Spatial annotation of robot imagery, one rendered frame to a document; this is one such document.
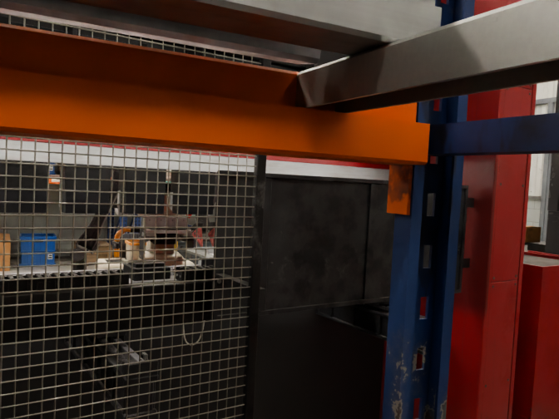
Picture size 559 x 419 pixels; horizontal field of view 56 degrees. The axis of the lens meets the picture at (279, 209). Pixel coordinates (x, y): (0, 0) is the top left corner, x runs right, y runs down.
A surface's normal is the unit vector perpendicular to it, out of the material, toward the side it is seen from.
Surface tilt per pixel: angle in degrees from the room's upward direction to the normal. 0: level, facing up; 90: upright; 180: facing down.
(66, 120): 90
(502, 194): 90
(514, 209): 90
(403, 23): 90
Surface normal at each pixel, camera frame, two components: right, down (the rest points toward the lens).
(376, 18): 0.47, 0.07
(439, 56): -0.88, -0.02
